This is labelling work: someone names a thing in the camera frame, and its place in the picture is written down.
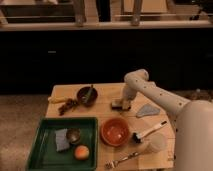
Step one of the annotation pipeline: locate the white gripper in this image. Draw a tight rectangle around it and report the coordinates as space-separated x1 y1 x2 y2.
122 84 137 110

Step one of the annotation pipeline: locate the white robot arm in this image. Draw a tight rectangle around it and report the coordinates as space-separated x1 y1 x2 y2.
122 69 213 171

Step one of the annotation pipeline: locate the red bowl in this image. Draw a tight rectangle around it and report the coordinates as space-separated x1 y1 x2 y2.
100 117 130 147

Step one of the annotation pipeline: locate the dark brown bowl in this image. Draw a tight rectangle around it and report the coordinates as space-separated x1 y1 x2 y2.
77 86 98 107

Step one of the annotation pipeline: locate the green utensil in bowl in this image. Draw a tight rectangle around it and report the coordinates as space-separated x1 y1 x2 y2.
84 84 93 101

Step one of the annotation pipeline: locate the small metal bowl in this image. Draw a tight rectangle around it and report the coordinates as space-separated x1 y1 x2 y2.
66 128 81 144

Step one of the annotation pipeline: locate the blue grey cloth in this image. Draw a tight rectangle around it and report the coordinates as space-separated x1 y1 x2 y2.
136 104 160 118

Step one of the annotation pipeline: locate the bunch of dark grapes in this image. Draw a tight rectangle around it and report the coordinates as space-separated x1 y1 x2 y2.
58 99 79 116

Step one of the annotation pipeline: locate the silver fork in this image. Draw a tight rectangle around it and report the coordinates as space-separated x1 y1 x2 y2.
105 152 139 170

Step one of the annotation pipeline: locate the orange peach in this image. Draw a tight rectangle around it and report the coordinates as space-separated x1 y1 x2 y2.
74 145 90 160

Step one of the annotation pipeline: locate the blue sponge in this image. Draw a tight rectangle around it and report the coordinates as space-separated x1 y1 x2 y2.
55 129 70 152

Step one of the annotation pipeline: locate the green plastic tray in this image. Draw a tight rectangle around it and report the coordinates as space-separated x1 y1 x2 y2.
25 117 98 171

